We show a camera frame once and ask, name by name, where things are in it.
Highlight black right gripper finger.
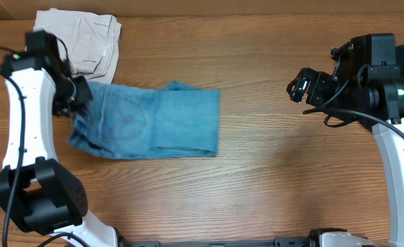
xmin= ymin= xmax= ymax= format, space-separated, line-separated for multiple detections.
xmin=286 ymin=80 xmax=307 ymax=103
xmin=289 ymin=67 xmax=313 ymax=89

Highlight light blue denim jeans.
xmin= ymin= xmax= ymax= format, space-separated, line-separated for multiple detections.
xmin=69 ymin=82 xmax=221 ymax=160

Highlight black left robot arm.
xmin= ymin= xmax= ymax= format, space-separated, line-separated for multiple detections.
xmin=0 ymin=30 xmax=127 ymax=247

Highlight folded beige trousers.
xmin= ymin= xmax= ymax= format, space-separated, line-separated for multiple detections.
xmin=33 ymin=8 xmax=121 ymax=84

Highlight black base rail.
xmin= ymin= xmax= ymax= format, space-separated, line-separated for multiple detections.
xmin=125 ymin=237 xmax=319 ymax=247

